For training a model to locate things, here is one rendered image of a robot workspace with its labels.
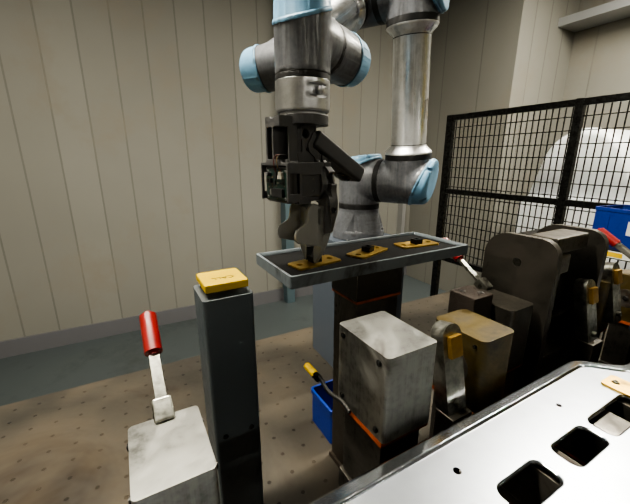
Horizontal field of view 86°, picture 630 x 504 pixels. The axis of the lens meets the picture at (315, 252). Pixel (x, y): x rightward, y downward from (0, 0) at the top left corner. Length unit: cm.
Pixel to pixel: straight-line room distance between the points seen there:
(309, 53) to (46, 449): 96
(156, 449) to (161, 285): 265
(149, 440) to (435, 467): 30
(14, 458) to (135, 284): 206
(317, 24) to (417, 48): 44
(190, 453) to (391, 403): 22
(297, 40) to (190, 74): 248
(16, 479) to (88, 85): 236
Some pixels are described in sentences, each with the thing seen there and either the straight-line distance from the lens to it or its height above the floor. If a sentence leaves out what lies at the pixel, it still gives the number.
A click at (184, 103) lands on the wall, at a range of 291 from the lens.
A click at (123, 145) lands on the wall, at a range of 285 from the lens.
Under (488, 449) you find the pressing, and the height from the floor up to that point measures 100.
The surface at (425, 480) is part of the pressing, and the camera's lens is 44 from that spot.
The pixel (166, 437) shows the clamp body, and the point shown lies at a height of 106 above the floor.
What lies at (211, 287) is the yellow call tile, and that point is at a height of 116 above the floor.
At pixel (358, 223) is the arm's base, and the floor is 115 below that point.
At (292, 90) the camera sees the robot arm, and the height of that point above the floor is 140.
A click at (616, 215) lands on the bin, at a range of 153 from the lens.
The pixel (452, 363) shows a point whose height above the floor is 106.
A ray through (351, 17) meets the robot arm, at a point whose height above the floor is 161.
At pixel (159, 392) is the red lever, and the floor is 108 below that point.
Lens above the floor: 132
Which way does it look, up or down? 15 degrees down
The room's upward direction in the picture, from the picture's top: straight up
